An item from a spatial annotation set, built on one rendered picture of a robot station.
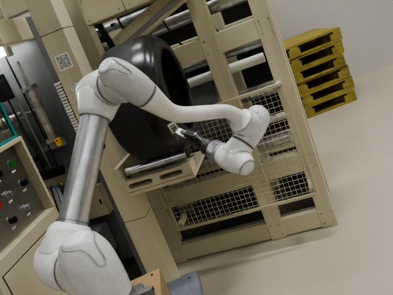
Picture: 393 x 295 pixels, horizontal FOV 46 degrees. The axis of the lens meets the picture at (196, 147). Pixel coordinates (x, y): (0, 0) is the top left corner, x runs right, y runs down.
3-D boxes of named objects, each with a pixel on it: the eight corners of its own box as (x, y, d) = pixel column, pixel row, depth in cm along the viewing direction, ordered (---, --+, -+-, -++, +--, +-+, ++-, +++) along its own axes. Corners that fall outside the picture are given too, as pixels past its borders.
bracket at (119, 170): (120, 187, 231) (112, 170, 228) (142, 159, 268) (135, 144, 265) (126, 185, 230) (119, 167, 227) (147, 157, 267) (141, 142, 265)
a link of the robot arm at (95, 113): (48, 292, 138) (19, 283, 155) (95, 297, 149) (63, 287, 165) (99, 57, 158) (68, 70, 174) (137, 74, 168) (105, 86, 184)
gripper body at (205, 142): (203, 148, 191) (188, 141, 197) (210, 161, 197) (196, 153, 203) (214, 136, 193) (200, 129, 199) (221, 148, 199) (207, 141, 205)
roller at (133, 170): (127, 178, 235) (122, 174, 231) (127, 171, 238) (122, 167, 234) (190, 159, 226) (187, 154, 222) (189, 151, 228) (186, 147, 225)
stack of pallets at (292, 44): (332, 90, 609) (313, 28, 588) (361, 98, 528) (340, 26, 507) (248, 123, 607) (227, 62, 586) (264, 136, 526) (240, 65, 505)
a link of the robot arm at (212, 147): (218, 168, 193) (209, 163, 197) (232, 153, 195) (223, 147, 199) (210, 154, 187) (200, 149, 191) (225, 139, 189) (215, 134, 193)
